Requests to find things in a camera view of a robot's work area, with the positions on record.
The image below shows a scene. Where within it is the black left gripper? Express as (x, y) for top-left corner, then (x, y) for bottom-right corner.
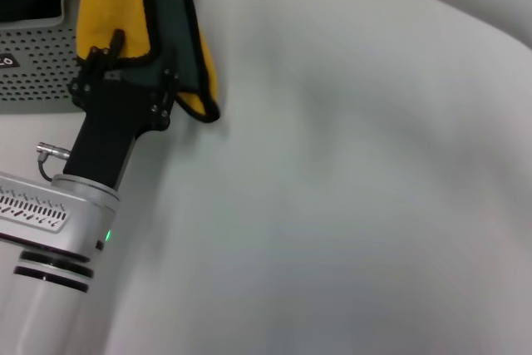
(62, 29), (180, 190)

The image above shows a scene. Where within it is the yellow and dark green towel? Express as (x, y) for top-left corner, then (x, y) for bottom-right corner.
(74, 0), (221, 123)

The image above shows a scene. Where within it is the grey-green perforated storage box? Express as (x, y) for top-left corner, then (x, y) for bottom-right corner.
(0, 0), (88, 117)

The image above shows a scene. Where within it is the left gripper cable with connectors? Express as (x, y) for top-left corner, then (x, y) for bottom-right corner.
(35, 141), (72, 184)

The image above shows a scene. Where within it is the silver vented wrist camera box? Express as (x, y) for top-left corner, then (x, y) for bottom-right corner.
(0, 171), (99, 259)

